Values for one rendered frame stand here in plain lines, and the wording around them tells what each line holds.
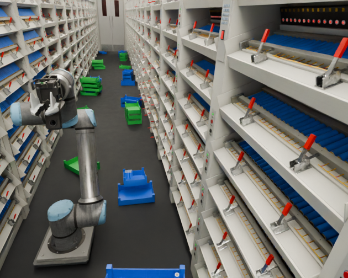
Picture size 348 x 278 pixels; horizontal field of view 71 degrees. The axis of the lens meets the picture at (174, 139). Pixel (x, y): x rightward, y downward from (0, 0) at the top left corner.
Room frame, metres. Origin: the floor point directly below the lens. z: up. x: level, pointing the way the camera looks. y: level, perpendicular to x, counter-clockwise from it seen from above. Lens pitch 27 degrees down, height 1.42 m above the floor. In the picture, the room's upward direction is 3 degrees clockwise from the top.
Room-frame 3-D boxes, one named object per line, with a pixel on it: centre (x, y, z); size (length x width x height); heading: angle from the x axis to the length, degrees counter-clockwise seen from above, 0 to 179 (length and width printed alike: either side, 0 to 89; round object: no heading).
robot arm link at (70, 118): (0.92, 0.46, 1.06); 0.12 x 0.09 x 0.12; 105
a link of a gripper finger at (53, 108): (0.66, 0.35, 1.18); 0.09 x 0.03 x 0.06; 20
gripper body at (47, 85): (0.75, 0.40, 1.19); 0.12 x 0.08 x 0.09; 15
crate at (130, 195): (1.66, 0.30, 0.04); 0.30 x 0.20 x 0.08; 103
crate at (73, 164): (2.04, 0.91, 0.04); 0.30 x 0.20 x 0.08; 58
